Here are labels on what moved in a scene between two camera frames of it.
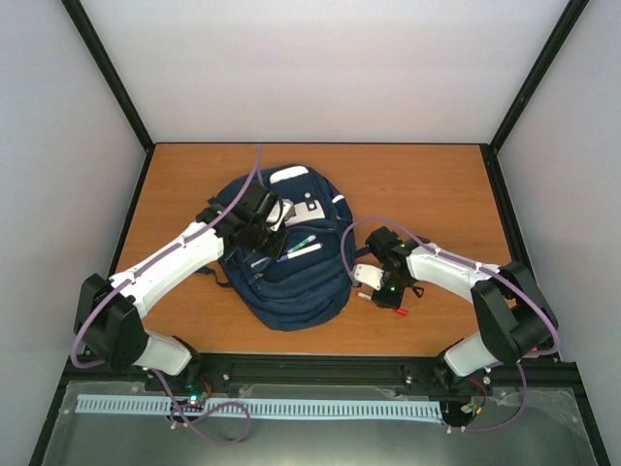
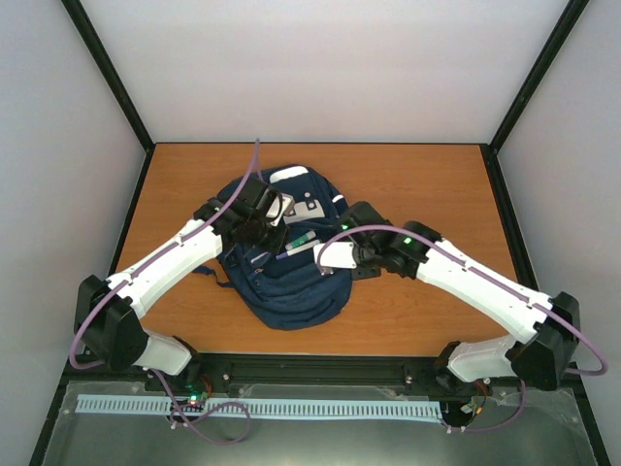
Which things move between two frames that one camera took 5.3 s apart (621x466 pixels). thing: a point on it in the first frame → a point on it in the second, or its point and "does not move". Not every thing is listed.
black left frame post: x=86 y=31 does not move
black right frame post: x=558 y=37 does not move
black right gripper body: x=395 y=298 → x=368 y=256
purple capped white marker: x=300 y=251 does not move
